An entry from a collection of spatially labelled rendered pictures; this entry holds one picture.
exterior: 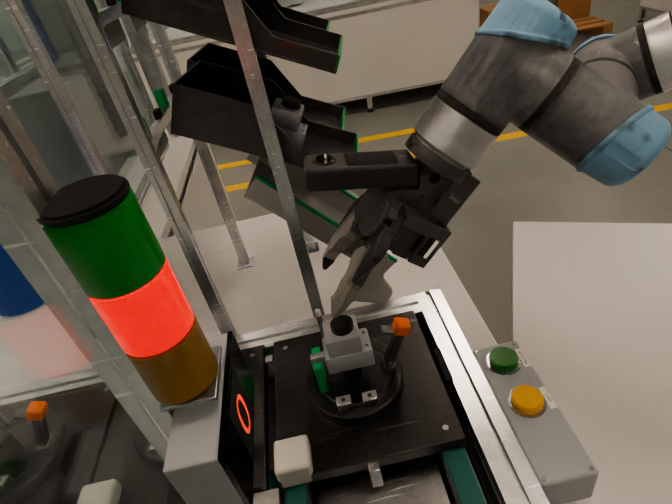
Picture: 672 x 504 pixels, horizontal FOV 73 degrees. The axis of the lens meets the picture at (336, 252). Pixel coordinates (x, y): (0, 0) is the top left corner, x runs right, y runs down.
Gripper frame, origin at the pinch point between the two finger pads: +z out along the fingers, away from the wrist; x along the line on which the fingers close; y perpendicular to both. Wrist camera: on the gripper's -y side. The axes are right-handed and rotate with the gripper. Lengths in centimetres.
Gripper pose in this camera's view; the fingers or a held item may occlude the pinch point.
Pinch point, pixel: (326, 283)
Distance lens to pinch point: 55.2
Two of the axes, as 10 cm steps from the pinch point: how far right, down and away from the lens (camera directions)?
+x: -1.4, -5.7, 8.1
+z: -5.1, 7.4, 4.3
